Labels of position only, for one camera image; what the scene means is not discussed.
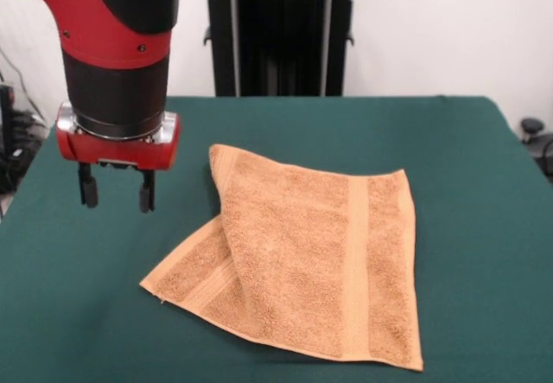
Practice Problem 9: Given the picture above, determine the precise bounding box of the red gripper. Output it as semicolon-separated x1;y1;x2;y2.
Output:
54;101;181;214

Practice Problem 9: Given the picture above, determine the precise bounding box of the orange terry towel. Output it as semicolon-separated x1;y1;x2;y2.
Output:
138;143;424;373

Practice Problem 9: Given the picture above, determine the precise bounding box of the black electronics box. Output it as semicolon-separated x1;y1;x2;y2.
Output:
0;83;16;194

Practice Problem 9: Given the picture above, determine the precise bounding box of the dark green table cloth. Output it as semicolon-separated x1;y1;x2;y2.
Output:
0;95;553;383

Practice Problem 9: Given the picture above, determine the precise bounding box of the black round knob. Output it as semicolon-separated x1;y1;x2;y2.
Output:
520;118;546;143

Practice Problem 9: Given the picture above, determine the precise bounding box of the black cable bundle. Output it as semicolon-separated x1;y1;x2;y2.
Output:
10;111;49;159

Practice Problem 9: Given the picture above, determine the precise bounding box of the grey wall cable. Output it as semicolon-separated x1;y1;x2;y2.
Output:
0;48;44;120

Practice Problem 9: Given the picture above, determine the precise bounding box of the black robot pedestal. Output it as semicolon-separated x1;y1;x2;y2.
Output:
188;0;373;98

